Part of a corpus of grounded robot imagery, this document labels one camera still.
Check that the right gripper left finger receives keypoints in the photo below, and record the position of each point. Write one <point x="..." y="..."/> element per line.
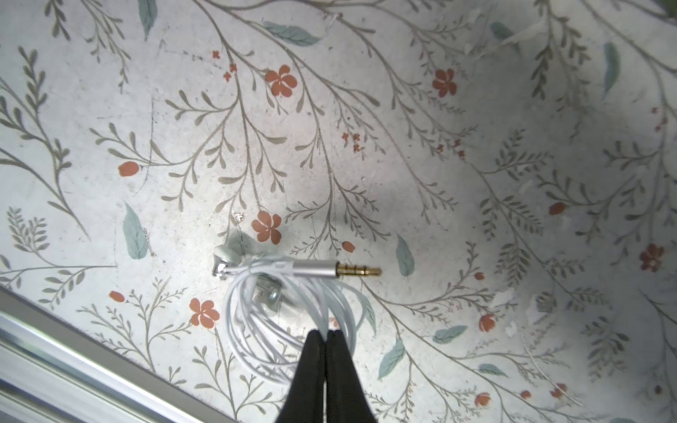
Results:
<point x="305" y="398"/>

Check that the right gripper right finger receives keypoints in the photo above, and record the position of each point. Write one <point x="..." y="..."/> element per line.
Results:
<point x="345" y="399"/>

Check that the white earphones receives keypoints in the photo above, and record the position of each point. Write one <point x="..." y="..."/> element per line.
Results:
<point x="272" y="302"/>

